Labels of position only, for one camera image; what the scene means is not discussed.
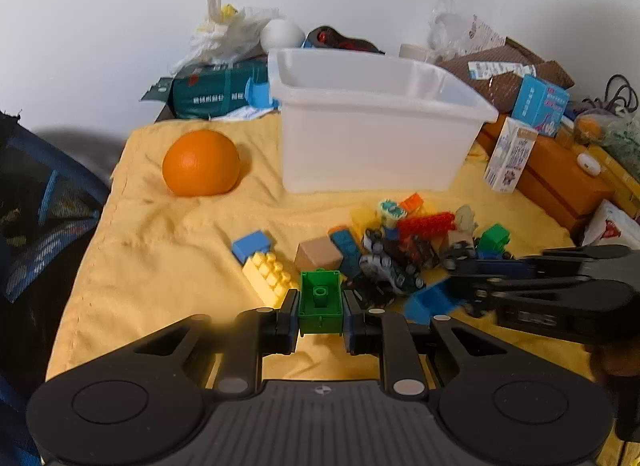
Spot dark green box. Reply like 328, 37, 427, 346
140, 58, 281, 120

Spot yellow box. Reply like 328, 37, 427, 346
590, 143, 640, 217

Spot white red packet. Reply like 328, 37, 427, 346
582, 199, 640, 251

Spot green building block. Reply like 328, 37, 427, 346
298, 269, 345, 335

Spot red black tool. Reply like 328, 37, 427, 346
303, 24, 386, 55

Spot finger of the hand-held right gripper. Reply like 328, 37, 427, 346
446, 250, 551, 281
445, 279, 506, 319

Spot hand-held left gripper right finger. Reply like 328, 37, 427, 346
341, 290, 516, 399

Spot white tape roll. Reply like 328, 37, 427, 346
398, 43, 436, 64

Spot tan wooden cube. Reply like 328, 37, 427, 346
294, 237, 344, 274

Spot blue white box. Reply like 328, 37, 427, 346
511, 74, 571, 138

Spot white plastic bin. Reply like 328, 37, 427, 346
267, 48, 500, 194

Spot blue flat plate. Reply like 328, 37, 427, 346
404, 278, 463, 323

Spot yellow cloth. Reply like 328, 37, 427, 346
46, 113, 626, 466

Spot black cables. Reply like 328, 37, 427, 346
592, 74, 640, 114

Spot red black toy car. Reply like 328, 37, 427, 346
400, 236, 441, 267

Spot blue building block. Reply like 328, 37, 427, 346
231, 230, 275, 264

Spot clear plastic bag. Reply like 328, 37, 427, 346
427, 0, 506, 64

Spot white plastic bag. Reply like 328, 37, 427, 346
170, 0, 286, 74

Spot black white toy car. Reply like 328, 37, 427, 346
360, 253, 426, 294

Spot blue plastic piece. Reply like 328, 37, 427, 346
247, 80, 281, 109

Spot orange fruit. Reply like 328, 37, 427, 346
162, 130, 241, 197

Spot red studded long block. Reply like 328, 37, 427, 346
397, 212, 457, 241

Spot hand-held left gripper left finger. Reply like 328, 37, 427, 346
125, 290, 301, 396

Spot wicker basket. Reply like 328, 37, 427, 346
435, 37, 576, 117

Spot yellow studded building block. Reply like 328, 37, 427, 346
242, 251, 299, 307

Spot teal white sticker toy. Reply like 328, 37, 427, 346
377, 199, 407, 227

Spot small green block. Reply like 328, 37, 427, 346
477, 224, 511, 253

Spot white blue milk carton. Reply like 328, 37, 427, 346
483, 116, 538, 194

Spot teal blue long block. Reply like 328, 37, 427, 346
328, 227, 363, 279

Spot bag of fruit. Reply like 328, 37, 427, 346
572, 110, 626, 147

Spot small dark toy car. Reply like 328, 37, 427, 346
442, 241, 476, 264

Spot orange box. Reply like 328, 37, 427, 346
475, 121, 616, 237

